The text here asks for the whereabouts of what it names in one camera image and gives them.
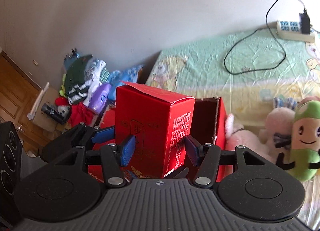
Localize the black cylinder bottle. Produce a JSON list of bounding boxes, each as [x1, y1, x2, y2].
[[41, 104, 66, 125]]

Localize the black charger adapter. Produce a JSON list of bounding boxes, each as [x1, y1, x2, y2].
[[299, 8, 311, 35]]

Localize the black charger cable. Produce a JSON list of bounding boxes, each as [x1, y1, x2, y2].
[[223, 0, 311, 76]]

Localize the large red cardboard box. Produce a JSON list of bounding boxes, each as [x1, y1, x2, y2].
[[88, 98, 227, 182]]

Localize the green plush toy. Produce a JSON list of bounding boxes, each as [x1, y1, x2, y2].
[[276, 100, 319, 182]]

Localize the cardboard boxes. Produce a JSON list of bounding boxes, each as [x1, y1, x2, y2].
[[27, 83, 60, 132]]

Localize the white power strip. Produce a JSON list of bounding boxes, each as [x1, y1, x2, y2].
[[276, 21, 318, 43]]

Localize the pile of clothes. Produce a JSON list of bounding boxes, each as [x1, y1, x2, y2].
[[55, 48, 144, 127]]

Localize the small red gift box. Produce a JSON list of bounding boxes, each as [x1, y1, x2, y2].
[[116, 82, 195, 178]]

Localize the pink plush toy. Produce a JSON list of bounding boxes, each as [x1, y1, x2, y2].
[[225, 114, 275, 163]]

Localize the cartoon print bed sheet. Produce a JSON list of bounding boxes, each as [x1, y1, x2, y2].
[[145, 26, 320, 229]]

